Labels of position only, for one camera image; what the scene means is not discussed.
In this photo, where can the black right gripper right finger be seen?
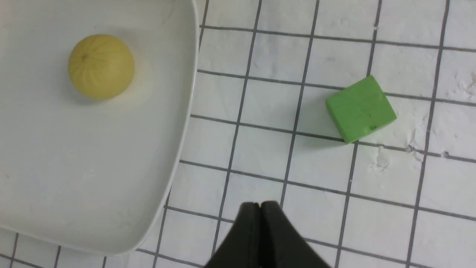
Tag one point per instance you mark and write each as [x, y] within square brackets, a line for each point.
[281, 246]

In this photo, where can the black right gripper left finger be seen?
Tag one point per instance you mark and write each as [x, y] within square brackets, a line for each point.
[241, 246]

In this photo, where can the yellow steamed bun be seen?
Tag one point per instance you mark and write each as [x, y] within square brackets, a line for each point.
[101, 66]

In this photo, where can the white square plate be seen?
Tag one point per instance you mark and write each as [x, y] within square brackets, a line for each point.
[85, 174]

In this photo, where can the white grid tablecloth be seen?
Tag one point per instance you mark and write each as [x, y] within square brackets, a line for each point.
[401, 197]

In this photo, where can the green foam cube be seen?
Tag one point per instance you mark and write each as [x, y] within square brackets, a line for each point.
[360, 109]

